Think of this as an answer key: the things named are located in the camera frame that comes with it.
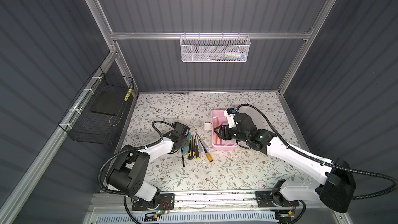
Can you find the black wire basket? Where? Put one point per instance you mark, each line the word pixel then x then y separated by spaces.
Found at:
pixel 81 125

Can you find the pink plastic tool box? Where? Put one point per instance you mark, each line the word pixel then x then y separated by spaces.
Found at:
pixel 225 134

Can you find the small grey screwdriver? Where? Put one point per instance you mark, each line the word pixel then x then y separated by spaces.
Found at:
pixel 200 150

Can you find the orange black pencil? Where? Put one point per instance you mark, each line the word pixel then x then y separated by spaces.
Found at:
pixel 182 158

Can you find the yellow black utility knife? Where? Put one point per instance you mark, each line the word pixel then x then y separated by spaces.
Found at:
pixel 191 151

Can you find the aluminium front rail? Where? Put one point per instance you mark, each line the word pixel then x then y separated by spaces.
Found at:
pixel 197 200

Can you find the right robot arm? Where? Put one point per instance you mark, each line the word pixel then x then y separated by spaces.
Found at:
pixel 332 187

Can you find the teal utility knife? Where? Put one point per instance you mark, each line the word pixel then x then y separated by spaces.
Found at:
pixel 185 150

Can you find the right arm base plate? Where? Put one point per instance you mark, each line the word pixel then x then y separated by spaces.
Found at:
pixel 265 198

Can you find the markers in white basket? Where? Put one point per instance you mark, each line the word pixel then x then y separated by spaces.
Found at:
pixel 228 56

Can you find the orange handled screwdriver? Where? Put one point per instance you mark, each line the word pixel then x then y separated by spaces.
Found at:
pixel 207 154

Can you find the black plate in basket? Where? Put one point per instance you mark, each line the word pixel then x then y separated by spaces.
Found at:
pixel 109 103

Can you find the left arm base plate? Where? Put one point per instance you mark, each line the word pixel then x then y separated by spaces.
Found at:
pixel 160 202

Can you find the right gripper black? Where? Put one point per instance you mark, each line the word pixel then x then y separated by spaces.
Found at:
pixel 223 130

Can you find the yellow marker in black basket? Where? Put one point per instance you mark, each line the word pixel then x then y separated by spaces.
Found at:
pixel 126 98

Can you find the white wire mesh basket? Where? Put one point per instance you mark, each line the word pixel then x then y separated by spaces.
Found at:
pixel 195 49

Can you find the small yellow black screwdriver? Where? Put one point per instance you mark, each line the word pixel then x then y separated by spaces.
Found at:
pixel 196 148

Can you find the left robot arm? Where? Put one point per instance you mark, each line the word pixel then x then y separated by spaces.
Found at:
pixel 124 173

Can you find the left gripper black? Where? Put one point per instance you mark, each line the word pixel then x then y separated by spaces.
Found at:
pixel 185 141

